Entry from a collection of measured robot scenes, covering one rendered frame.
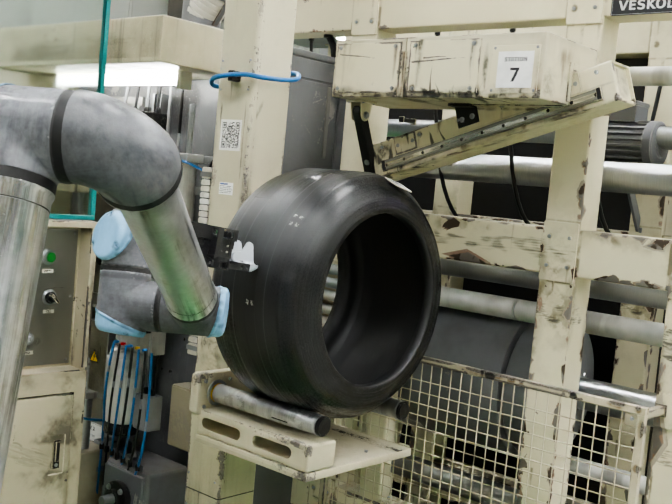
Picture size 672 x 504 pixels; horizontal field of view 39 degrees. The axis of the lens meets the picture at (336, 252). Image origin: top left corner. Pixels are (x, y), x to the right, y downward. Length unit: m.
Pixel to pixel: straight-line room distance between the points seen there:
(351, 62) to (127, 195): 1.30
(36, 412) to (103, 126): 1.33
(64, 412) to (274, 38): 1.05
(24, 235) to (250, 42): 1.24
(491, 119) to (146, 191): 1.27
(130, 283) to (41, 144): 0.57
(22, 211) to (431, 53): 1.32
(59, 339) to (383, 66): 1.05
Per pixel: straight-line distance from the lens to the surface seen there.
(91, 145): 1.15
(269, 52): 2.31
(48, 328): 2.41
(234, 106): 2.30
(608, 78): 2.17
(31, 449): 2.41
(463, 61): 2.20
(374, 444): 2.29
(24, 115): 1.17
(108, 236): 1.69
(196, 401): 2.22
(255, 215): 2.02
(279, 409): 2.08
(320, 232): 1.92
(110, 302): 1.69
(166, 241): 1.34
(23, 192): 1.16
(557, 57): 2.15
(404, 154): 2.43
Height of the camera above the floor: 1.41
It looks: 4 degrees down
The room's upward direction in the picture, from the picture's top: 5 degrees clockwise
